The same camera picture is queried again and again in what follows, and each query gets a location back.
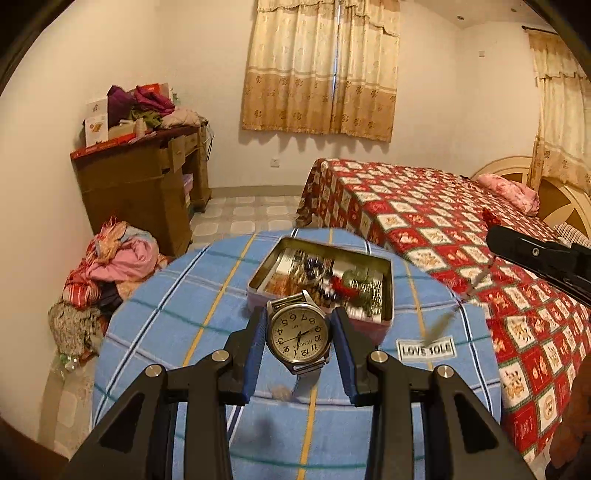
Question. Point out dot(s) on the white wall socket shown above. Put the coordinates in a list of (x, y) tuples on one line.
[(275, 162)]

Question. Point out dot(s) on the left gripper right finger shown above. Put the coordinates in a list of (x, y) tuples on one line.
[(461, 438)]

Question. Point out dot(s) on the beige side curtain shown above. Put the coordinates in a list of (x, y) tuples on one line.
[(562, 144)]

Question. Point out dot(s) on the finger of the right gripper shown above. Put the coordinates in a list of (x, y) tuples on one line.
[(565, 268)]

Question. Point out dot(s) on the red patterned bed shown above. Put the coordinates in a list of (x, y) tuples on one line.
[(436, 219)]

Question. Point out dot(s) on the silver wrist watch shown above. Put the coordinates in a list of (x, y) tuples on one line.
[(299, 333)]

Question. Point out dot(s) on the clothes pile on floor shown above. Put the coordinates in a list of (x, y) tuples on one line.
[(118, 260)]

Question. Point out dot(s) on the pink metal tin box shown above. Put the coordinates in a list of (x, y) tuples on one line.
[(361, 283)]

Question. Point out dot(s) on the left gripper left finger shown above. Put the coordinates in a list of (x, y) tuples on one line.
[(135, 438)]

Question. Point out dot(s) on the wooden headboard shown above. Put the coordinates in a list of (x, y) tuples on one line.
[(559, 202)]

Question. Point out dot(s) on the striped pillow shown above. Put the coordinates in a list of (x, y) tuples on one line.
[(568, 235)]

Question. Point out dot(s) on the brown wooden desk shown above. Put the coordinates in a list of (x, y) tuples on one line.
[(140, 181)]

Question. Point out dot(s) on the white printed box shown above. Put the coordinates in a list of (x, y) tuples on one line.
[(96, 122)]

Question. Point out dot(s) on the pink pillow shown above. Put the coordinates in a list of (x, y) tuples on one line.
[(523, 198)]

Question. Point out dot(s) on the blue plaid table cloth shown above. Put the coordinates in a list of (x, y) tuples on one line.
[(294, 426)]

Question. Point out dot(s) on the beige window curtain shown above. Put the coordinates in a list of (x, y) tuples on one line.
[(323, 67)]

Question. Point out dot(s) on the clothes pile on desk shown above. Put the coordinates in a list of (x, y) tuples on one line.
[(155, 109)]

